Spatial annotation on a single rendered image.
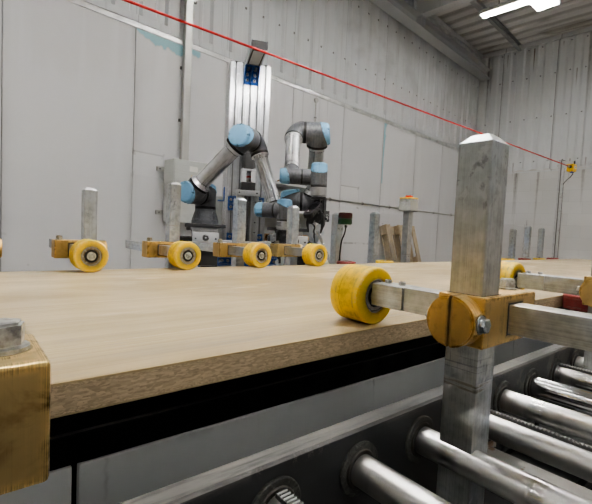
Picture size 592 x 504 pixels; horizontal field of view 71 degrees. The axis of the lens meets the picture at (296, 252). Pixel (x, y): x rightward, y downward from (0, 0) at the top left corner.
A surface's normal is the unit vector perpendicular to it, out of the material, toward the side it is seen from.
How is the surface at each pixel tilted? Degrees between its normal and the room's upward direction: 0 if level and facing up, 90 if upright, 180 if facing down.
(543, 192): 90
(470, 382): 90
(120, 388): 90
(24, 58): 90
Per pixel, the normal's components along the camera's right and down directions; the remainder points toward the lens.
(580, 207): -0.71, 0.00
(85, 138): 0.70, 0.07
